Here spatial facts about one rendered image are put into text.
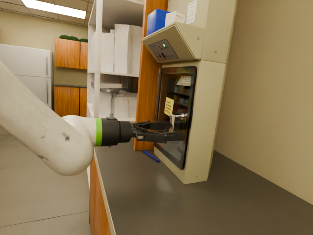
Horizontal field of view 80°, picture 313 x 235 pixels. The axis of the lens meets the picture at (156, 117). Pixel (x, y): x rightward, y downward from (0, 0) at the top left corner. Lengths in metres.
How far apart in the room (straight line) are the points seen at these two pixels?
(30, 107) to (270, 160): 0.94
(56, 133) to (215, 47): 0.56
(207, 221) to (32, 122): 0.52
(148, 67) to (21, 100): 0.67
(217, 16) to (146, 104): 0.53
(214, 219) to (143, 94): 0.64
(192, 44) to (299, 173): 0.66
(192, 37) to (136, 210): 0.57
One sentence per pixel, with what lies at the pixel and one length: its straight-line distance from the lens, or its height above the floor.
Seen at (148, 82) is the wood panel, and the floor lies 1.31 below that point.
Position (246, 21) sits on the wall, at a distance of 1.20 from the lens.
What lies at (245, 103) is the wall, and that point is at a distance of 1.09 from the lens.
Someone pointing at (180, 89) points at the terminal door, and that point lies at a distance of 0.75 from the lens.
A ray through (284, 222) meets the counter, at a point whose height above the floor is 0.94.
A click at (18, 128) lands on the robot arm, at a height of 1.21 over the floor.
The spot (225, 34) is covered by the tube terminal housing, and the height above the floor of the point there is 1.51.
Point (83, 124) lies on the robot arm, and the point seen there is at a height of 1.18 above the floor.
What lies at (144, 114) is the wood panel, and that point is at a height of 1.15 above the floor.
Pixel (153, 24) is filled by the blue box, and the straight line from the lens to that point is 0.83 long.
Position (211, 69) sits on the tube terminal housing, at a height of 1.38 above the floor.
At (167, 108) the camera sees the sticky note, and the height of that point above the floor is 1.21.
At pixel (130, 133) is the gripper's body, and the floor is 1.15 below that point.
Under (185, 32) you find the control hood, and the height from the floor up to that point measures 1.48.
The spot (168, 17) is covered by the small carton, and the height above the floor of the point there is 1.56.
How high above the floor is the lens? 1.33
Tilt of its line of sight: 11 degrees down
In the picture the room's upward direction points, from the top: 5 degrees clockwise
